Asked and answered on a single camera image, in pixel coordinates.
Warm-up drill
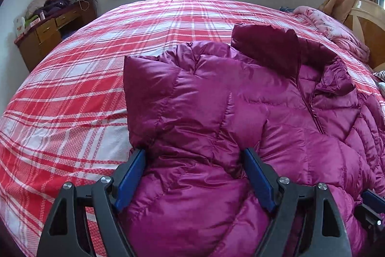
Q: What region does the magenta puffer jacket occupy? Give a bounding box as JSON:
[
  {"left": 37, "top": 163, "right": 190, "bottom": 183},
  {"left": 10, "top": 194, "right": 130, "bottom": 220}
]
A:
[{"left": 122, "top": 24, "right": 384, "bottom": 256}]

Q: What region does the red plaid bed sheet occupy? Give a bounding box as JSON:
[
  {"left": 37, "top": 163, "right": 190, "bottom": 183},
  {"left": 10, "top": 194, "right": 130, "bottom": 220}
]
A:
[{"left": 1, "top": 0, "right": 384, "bottom": 256}]

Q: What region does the grey patterned pillow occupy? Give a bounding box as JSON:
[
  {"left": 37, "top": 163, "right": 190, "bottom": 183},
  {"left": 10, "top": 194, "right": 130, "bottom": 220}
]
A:
[{"left": 373, "top": 70, "right": 385, "bottom": 97}]

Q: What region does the pink folded blanket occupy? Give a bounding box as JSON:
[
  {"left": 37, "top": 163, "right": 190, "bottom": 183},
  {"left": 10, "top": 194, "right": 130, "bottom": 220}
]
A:
[{"left": 293, "top": 6, "right": 370, "bottom": 63}]

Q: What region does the wooden bed headboard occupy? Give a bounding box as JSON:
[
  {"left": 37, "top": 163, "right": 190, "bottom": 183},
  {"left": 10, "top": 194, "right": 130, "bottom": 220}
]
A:
[{"left": 344, "top": 0, "right": 385, "bottom": 72}]

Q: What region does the brown wooden desk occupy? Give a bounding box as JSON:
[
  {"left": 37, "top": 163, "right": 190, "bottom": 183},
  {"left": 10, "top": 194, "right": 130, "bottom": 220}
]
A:
[{"left": 15, "top": 0, "right": 97, "bottom": 71}]

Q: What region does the clutter pile on desk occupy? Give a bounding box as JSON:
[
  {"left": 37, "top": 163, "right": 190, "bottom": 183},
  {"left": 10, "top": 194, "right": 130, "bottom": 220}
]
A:
[{"left": 14, "top": 0, "right": 75, "bottom": 37}]

